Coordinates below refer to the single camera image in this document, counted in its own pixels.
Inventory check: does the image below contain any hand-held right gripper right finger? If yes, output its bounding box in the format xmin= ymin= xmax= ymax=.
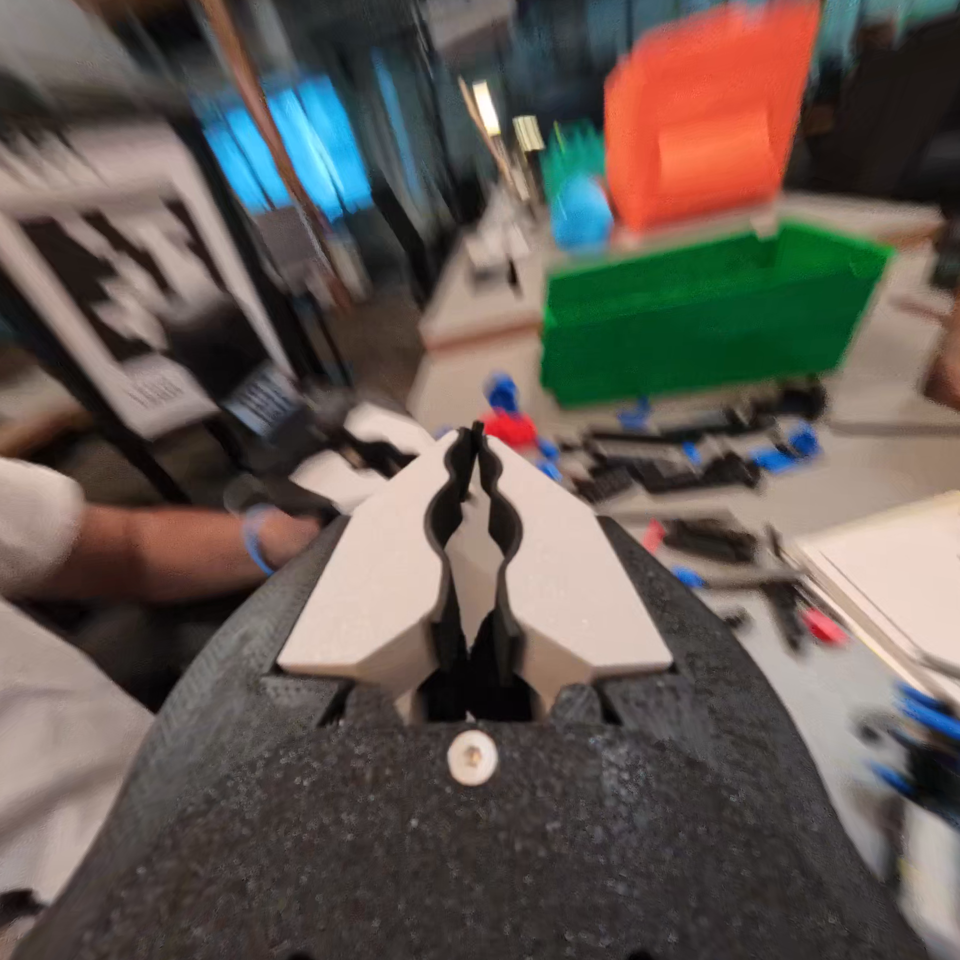
xmin=472 ymin=433 xmax=675 ymax=714

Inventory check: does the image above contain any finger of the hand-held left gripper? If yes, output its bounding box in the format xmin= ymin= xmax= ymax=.
xmin=339 ymin=403 xmax=438 ymax=460
xmin=288 ymin=448 xmax=385 ymax=516

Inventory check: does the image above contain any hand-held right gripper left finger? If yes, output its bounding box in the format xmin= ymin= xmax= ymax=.
xmin=276 ymin=423 xmax=483 ymax=727

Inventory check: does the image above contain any person's left forearm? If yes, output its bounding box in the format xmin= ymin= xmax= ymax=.
xmin=0 ymin=501 xmax=260 ymax=605

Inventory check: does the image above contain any pile of loose lego pieces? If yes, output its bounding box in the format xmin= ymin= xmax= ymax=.
xmin=478 ymin=371 xmax=852 ymax=655

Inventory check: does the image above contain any partly built lego model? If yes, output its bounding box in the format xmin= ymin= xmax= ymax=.
xmin=861 ymin=681 xmax=960 ymax=830

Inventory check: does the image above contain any person's left hand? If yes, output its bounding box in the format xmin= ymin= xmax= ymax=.
xmin=264 ymin=508 xmax=325 ymax=570

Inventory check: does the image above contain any blue wristband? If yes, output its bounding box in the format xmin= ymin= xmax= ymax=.
xmin=240 ymin=502 xmax=282 ymax=579

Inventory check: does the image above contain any blue lit screen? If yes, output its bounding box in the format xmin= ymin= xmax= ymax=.
xmin=196 ymin=73 xmax=374 ymax=220

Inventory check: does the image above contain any stack of green plastic bins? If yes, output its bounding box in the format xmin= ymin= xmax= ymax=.
xmin=538 ymin=219 xmax=896 ymax=411

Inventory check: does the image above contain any blue round object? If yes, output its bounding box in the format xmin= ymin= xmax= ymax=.
xmin=549 ymin=172 xmax=615 ymax=250

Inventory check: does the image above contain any white instruction booklet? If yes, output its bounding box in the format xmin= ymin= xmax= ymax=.
xmin=793 ymin=493 xmax=960 ymax=706

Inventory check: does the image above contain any orange box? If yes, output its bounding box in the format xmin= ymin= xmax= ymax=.
xmin=603 ymin=0 xmax=824 ymax=235

